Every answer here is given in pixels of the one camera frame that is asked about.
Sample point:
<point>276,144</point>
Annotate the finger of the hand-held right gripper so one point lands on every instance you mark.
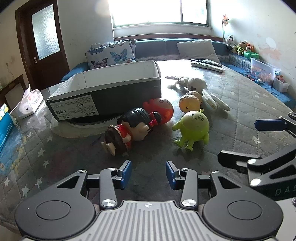
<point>268,125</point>
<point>233,161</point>

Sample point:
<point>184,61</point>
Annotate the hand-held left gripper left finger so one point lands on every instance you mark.
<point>127,172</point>

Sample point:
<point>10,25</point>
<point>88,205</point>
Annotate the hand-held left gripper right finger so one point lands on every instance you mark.
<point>169,172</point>

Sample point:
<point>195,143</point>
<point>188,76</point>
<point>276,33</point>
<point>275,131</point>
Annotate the green round toy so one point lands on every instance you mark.
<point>193,125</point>

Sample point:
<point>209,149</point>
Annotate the red round toy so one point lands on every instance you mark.
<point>163,110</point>

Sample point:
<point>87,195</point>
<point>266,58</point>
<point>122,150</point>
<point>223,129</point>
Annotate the orange round toy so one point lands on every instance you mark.
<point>189,100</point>

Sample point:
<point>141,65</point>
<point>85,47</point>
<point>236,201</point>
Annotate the grey cardboard box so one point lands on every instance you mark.
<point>124,92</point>

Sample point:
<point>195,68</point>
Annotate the white plush toy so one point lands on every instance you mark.
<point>196,83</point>

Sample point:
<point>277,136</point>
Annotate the quilt-covered desktop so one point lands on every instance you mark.
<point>242,102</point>

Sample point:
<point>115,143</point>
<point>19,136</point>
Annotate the small clear plastic container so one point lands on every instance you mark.
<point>281,84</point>

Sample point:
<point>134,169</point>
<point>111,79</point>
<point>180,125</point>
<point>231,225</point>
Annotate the black-haired doll in red dress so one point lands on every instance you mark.
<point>133,122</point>

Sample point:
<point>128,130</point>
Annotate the clear plastic storage box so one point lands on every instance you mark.
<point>263,69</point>

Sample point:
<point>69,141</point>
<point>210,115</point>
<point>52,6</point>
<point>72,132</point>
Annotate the white box lid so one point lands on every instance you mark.
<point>78,129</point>

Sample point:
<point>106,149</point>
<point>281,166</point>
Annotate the green bowl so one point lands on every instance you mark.
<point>251,55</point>

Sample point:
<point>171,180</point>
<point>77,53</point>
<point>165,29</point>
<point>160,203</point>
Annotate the orange fox plush toy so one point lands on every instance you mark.
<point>249,48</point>

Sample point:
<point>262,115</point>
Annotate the yellow-green plush toy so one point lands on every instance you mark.
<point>241,47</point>

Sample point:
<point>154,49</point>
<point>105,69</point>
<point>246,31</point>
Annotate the white remote control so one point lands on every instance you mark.
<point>208,67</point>

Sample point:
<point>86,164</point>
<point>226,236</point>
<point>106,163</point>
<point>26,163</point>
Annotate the black remote control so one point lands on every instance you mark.
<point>205,62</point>

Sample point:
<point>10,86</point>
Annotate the panda plush toy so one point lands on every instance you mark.
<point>229,41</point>

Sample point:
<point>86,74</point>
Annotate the white pillow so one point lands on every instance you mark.
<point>198,49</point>

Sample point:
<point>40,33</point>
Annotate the flower toy on stick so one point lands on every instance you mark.
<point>225,22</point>

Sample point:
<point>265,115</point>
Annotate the butterfly print pillow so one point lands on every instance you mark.
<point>111,54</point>
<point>131,42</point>

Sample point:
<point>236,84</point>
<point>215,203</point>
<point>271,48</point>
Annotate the white tissue box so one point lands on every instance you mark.
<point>27,104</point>

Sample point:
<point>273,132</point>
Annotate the blue sofa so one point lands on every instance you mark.
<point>152,47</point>

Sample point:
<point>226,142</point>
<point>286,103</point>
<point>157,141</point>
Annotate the blue cardboard box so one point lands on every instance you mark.
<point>5,127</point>

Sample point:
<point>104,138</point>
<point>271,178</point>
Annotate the brown door with frosted glass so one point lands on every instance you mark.
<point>46,55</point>

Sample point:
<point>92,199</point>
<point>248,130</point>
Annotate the window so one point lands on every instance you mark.
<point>157,11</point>

